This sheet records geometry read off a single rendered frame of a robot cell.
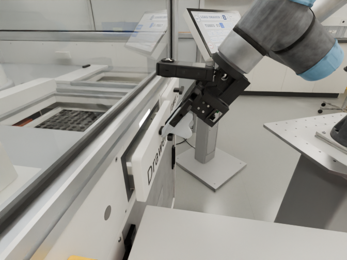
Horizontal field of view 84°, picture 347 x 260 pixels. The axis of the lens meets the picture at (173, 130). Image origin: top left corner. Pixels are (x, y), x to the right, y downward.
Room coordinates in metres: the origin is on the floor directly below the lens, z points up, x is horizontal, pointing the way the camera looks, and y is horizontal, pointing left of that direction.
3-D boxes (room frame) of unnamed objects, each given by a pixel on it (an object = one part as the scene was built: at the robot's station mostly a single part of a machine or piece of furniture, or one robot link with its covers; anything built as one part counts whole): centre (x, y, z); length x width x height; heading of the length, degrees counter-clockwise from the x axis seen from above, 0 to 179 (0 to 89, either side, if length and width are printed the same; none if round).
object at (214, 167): (1.38, -0.32, 0.51); 0.50 x 0.45 x 1.02; 42
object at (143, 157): (0.41, 0.04, 0.87); 0.29 x 0.02 x 0.11; 171
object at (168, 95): (0.72, 0.01, 0.87); 0.29 x 0.02 x 0.11; 171
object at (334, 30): (3.48, -2.47, 0.99); 0.40 x 0.31 x 0.17; 85
